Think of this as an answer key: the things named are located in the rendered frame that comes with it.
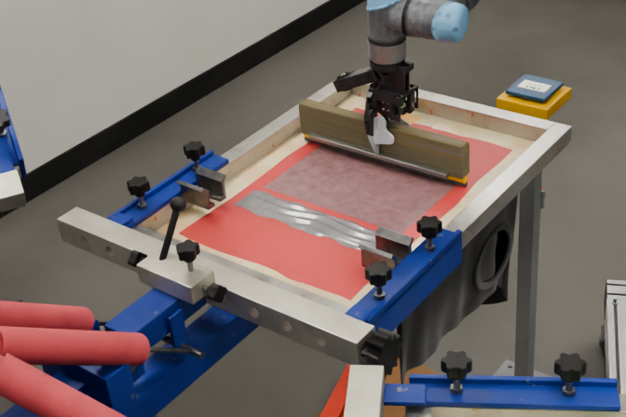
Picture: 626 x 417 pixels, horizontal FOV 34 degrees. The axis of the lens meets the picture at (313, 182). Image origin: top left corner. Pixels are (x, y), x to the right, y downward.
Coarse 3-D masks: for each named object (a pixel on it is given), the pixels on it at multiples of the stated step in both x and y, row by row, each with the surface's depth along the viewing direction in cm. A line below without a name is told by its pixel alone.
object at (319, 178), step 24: (312, 144) 228; (288, 168) 220; (312, 168) 219; (336, 168) 218; (360, 168) 217; (240, 192) 213; (288, 192) 212; (312, 192) 211; (336, 192) 210; (216, 216) 206; (240, 216) 205; (216, 240) 198; (240, 240) 198; (264, 240) 197; (288, 240) 196
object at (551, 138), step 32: (320, 96) 240; (288, 128) 230; (512, 128) 223; (544, 128) 218; (256, 160) 224; (544, 160) 211; (512, 192) 202; (160, 224) 204; (448, 224) 190; (480, 224) 193; (288, 288) 177
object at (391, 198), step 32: (480, 160) 216; (352, 192) 210; (384, 192) 209; (416, 192) 208; (448, 192) 207; (384, 224) 199; (288, 256) 192; (320, 256) 191; (352, 256) 190; (320, 288) 183; (352, 288) 182
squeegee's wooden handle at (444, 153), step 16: (304, 112) 224; (320, 112) 221; (336, 112) 219; (352, 112) 218; (304, 128) 226; (320, 128) 223; (336, 128) 220; (352, 128) 218; (400, 128) 210; (416, 128) 210; (368, 144) 217; (384, 144) 214; (400, 144) 211; (416, 144) 209; (432, 144) 206; (448, 144) 204; (464, 144) 203; (416, 160) 211; (432, 160) 208; (448, 160) 206; (464, 160) 204; (464, 176) 206
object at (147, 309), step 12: (144, 300) 169; (156, 300) 169; (168, 300) 169; (180, 300) 169; (204, 300) 174; (132, 312) 167; (144, 312) 166; (156, 312) 166; (168, 312) 167; (192, 312) 172; (108, 324) 164; (120, 324) 164; (132, 324) 164; (144, 324) 164; (156, 324) 166; (168, 324) 168; (156, 336) 167
